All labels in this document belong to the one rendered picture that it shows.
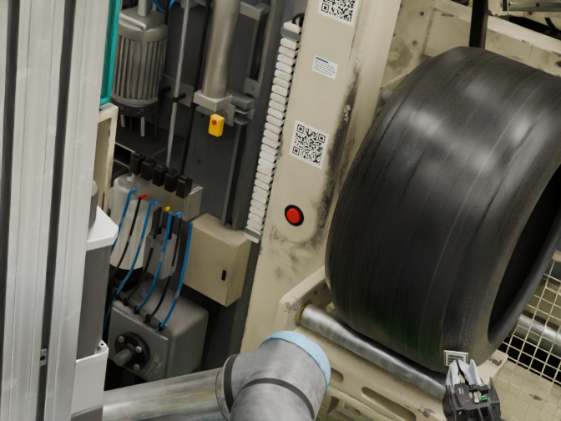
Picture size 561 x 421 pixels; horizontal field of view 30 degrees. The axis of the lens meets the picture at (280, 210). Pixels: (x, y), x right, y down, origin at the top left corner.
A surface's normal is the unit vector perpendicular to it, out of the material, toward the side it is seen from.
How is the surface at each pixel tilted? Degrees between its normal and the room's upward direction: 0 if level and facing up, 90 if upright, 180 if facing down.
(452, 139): 42
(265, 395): 18
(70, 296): 90
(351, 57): 90
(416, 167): 55
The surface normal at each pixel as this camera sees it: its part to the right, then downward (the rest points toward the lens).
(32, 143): 0.58, 0.50
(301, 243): -0.54, 0.35
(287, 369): 0.21, -0.83
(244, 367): -0.44, -0.68
